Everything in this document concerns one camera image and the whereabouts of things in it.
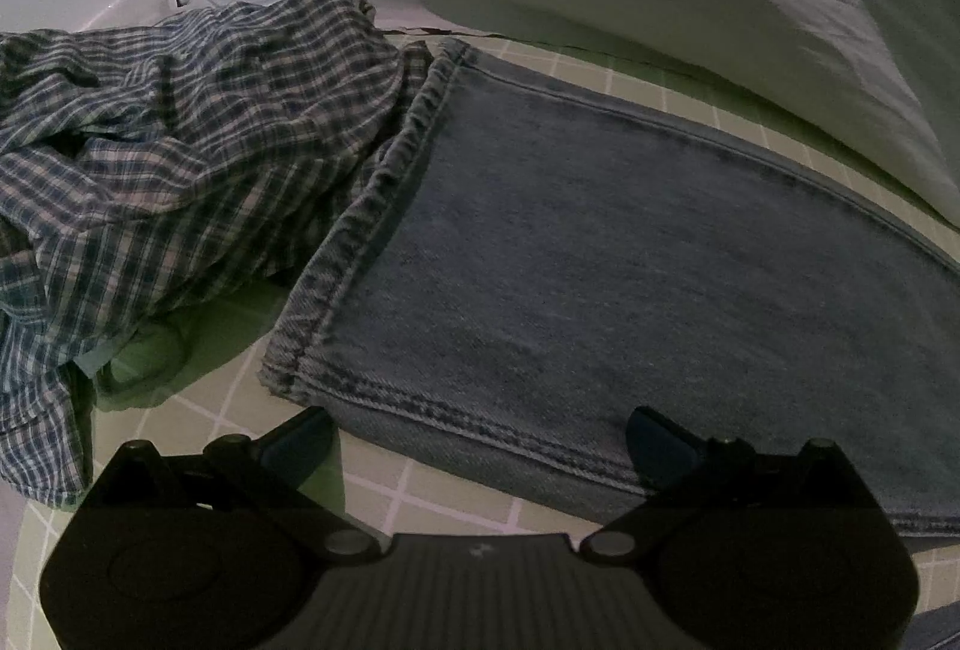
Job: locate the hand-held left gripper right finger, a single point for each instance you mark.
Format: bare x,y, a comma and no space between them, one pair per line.
660,451

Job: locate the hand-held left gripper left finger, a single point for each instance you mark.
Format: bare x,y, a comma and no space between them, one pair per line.
300,451

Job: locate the blue denim jeans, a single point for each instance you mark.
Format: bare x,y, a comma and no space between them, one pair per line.
600,260

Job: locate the green grid mat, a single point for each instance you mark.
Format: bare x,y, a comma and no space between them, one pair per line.
420,492

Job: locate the blue plaid shirt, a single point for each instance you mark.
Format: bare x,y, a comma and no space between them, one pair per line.
165,155

